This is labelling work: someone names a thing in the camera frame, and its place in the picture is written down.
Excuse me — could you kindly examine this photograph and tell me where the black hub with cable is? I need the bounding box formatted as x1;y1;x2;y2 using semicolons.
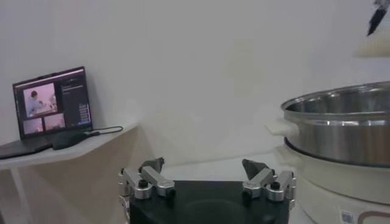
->
83;125;124;137

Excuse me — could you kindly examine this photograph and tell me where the white steamed baozi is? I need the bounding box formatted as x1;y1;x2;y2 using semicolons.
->
354;30;390;58

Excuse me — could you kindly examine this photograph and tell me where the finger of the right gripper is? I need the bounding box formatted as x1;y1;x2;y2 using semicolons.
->
366;0;390;37

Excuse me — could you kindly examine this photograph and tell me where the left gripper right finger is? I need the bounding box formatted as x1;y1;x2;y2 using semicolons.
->
241;158;297;203

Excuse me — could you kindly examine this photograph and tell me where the white side table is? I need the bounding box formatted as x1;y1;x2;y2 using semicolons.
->
0;121;140;224

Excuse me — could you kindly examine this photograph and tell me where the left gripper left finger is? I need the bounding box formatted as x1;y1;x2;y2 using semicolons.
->
117;156;177;201

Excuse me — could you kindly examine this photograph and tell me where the perforated steel steamer basket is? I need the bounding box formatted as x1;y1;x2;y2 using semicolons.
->
264;81;390;168

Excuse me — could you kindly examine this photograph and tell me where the open black laptop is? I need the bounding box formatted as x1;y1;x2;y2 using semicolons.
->
0;66;94;161

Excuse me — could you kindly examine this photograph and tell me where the black computer mouse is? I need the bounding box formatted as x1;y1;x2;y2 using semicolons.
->
51;130;88;150

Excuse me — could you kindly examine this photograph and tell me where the cream electric cooker pot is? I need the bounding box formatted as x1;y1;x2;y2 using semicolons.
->
274;145;390;224

